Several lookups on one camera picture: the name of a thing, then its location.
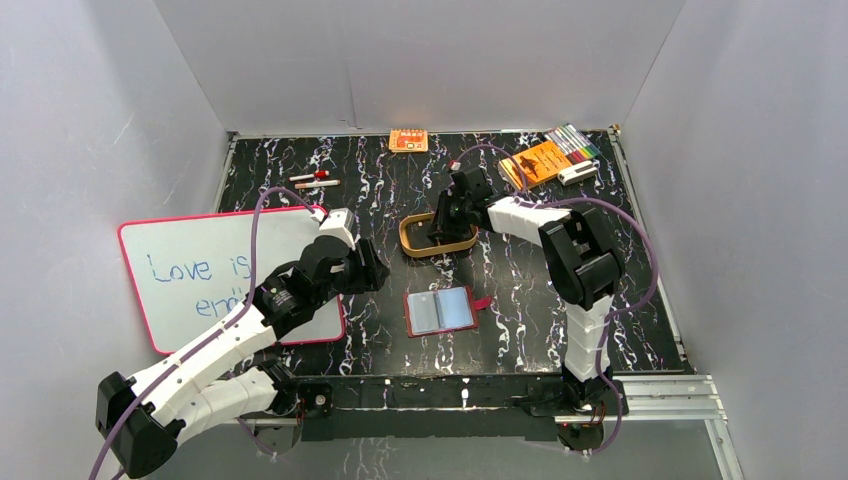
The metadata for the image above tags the pack of coloured markers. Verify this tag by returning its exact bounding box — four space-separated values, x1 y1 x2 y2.
544 123 601 165

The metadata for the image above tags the orange capped white marker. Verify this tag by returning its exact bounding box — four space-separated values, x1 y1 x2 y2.
294 179 341 190

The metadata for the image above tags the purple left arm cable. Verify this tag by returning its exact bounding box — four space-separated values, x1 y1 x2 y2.
86 186 326 480

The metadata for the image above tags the white stapler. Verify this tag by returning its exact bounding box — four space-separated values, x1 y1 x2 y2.
557 160 597 186

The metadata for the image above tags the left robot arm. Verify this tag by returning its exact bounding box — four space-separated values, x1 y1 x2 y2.
95 208 388 479

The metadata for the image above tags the small orange spiral notepad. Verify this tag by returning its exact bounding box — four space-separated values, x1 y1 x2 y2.
388 129 429 153

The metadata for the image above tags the tan oval tray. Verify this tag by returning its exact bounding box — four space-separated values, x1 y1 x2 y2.
399 212 479 259

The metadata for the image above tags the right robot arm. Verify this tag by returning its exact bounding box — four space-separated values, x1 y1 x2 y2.
428 167 624 414

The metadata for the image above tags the red leather card holder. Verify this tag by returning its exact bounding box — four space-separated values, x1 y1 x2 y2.
403 286 492 338

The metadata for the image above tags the orange yellow book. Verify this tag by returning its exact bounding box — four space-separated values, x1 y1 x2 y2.
498 141 573 191

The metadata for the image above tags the red capped white marker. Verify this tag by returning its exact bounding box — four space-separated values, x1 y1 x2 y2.
289 170 329 183

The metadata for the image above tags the pink framed whiteboard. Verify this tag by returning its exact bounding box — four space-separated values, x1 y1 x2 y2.
118 207 319 355

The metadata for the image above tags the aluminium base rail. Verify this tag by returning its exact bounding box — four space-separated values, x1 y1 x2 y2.
115 374 747 480

